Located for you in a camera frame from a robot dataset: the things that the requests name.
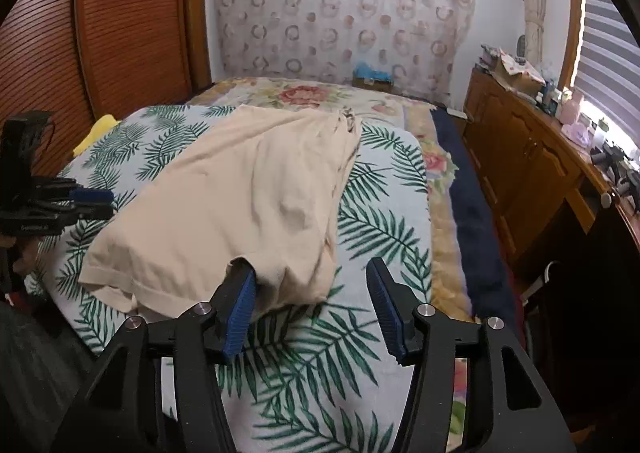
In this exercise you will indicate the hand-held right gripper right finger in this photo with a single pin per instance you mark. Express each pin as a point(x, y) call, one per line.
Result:
point(385, 313)

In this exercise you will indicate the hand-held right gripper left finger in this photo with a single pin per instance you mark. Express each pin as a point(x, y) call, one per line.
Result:
point(240, 313)

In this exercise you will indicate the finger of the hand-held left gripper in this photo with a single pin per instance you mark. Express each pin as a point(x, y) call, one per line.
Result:
point(92, 195)
point(90, 213)

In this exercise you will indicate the beige t-shirt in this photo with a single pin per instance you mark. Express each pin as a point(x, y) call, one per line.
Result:
point(240, 193)

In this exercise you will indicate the person's left hand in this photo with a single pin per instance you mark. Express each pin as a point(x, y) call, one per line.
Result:
point(26, 258)

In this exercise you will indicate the yellow cloth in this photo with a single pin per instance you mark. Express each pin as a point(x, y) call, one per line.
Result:
point(97, 133)

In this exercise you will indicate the fern print blanket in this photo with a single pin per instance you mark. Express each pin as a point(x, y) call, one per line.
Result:
point(310, 358)

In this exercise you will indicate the floral blanket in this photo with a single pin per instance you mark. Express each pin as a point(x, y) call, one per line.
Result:
point(445, 243)

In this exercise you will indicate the navy blue blanket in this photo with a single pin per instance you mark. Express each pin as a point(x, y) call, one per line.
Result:
point(470, 213)

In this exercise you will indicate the white basket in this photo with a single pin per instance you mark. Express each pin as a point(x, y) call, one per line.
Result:
point(542, 280)

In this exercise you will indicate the wooden louvered wardrobe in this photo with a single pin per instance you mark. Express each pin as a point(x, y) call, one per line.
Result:
point(130, 33)

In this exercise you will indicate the black chair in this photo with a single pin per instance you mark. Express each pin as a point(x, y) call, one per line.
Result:
point(590, 308)

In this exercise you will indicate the wooden cabinet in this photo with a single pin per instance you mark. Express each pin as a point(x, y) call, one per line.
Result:
point(520, 148)

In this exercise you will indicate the brown box with blue cloth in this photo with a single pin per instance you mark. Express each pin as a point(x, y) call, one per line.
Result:
point(372, 80)

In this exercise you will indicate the cardboard box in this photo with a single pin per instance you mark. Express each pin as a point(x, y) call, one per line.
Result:
point(520, 75)

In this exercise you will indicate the black clamp tool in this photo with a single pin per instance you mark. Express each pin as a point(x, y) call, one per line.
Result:
point(612, 158)

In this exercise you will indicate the pink container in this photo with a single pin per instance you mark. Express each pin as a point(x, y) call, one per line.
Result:
point(572, 108)

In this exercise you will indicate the striped window blind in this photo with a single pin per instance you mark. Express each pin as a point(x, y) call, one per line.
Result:
point(605, 43)

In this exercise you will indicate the floral wall cloth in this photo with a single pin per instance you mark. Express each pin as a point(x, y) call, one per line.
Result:
point(340, 8)

